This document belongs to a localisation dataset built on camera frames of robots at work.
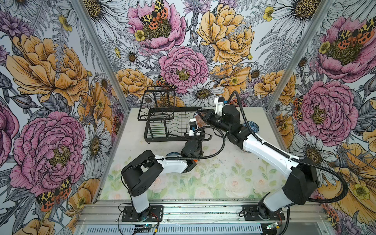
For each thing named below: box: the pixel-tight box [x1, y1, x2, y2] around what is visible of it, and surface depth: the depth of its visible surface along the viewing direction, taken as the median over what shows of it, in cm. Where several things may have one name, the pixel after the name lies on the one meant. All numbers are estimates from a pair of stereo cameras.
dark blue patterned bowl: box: [242, 120, 260, 134], surface depth 108 cm
